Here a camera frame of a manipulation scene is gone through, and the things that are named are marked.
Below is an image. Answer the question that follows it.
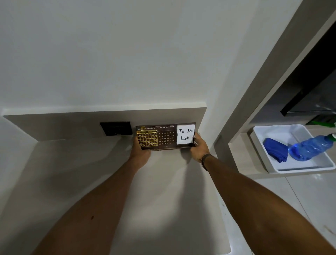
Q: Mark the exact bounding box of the dark wooden calendar board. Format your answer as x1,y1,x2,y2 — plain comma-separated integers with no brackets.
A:
135,122,197,151

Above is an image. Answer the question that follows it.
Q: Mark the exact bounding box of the person's left forearm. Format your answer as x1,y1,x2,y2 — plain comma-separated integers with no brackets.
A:
31,159,139,255

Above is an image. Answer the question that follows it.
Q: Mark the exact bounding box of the dark wrist bracelet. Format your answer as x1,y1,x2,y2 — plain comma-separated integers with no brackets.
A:
201,154,214,171

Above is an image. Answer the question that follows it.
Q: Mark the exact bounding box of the blue folded cloth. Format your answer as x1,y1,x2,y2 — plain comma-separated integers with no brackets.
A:
263,138,288,163

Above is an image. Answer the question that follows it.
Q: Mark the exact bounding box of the green object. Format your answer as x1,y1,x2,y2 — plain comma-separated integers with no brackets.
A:
306,115,336,128

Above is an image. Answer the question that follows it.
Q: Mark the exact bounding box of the person's left hand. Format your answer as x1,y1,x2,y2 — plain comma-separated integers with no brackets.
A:
129,136,152,170

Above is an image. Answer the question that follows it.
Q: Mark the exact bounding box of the white paper note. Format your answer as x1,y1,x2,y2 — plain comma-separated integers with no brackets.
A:
176,124,196,145

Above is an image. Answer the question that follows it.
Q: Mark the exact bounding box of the black television screen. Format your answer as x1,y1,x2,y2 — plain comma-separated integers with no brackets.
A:
280,27,336,117

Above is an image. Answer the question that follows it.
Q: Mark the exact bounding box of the beige shelf unit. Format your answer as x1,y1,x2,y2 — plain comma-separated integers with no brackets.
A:
214,0,336,180

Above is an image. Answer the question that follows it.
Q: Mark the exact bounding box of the white plastic tray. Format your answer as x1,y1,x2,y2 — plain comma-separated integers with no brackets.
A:
250,124,336,174

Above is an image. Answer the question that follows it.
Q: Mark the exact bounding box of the person's right forearm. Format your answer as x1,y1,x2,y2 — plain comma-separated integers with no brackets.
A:
203,155,336,255

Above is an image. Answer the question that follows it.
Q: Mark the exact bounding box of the blue plastic spray bottle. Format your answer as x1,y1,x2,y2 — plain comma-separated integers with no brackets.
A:
288,133,336,162

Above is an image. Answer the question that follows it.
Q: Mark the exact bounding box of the black wall socket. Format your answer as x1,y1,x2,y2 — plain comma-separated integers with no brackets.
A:
100,121,133,136

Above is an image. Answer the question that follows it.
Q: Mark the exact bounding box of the person's right hand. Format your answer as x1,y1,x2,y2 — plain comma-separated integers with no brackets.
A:
190,132,211,164

